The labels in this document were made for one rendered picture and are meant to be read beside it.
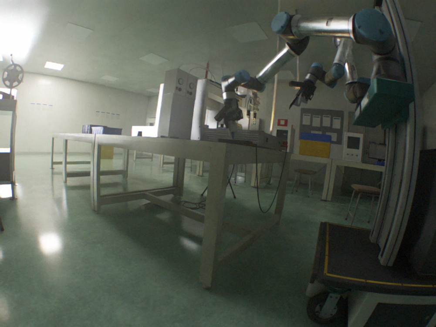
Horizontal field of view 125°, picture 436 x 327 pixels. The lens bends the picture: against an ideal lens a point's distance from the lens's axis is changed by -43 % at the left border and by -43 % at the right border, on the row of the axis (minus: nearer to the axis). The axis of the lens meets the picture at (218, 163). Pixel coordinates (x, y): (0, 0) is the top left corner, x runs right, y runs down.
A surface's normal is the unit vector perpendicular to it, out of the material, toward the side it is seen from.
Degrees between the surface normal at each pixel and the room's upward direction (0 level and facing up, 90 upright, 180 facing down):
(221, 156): 90
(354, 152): 90
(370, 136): 90
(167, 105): 90
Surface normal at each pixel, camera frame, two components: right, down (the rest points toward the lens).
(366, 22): -0.75, 0.02
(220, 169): -0.55, 0.01
